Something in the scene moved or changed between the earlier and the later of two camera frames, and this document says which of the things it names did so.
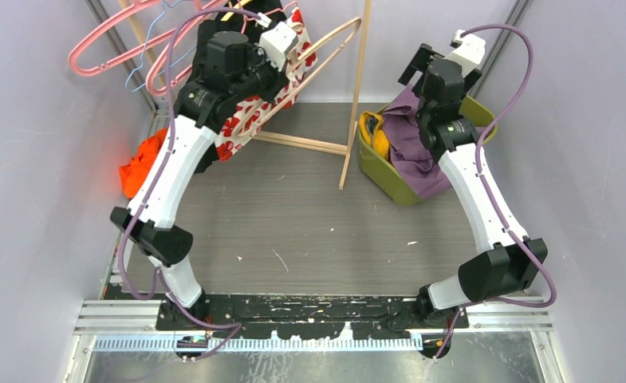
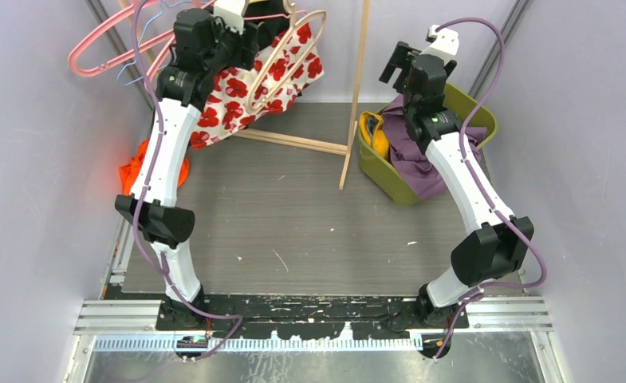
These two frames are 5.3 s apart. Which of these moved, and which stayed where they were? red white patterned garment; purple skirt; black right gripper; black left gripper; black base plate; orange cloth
Moved: black right gripper; black left gripper; red white patterned garment
Stayed: orange cloth; purple skirt; black base plate
